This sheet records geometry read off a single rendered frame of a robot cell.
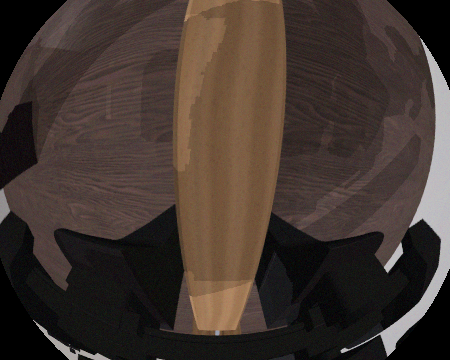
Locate wooden post with slot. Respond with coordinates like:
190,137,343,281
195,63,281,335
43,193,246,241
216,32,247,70
192,313,241,336

